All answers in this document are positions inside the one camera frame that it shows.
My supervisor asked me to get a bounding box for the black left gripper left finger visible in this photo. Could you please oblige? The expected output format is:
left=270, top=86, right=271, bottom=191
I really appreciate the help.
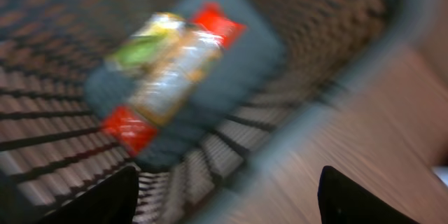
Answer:
left=38, top=167, right=139, bottom=224

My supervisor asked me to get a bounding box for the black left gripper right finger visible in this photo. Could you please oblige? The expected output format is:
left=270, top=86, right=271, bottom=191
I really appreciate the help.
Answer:
left=317, top=166, right=417, bottom=224

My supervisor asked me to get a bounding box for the orange spaghetti packet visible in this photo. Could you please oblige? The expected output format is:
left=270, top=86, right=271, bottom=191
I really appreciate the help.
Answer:
left=104, top=2, right=246, bottom=156

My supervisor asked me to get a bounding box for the green tea snack packet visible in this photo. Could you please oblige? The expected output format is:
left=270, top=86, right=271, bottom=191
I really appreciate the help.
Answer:
left=107, top=12, right=186, bottom=76

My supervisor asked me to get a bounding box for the white barcode scanner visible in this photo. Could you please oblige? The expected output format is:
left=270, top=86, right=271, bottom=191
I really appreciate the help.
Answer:
left=432, top=166, right=448, bottom=186

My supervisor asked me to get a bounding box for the grey plastic shopping basket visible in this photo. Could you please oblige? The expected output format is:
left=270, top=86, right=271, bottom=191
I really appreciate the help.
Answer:
left=1, top=0, right=435, bottom=223

